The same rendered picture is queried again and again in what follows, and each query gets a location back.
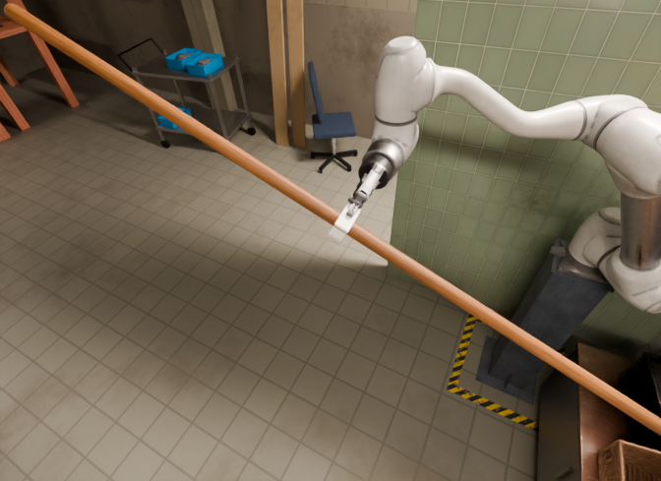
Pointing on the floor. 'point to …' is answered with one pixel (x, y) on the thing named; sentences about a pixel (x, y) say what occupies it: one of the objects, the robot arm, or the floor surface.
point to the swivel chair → (330, 125)
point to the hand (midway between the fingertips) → (343, 222)
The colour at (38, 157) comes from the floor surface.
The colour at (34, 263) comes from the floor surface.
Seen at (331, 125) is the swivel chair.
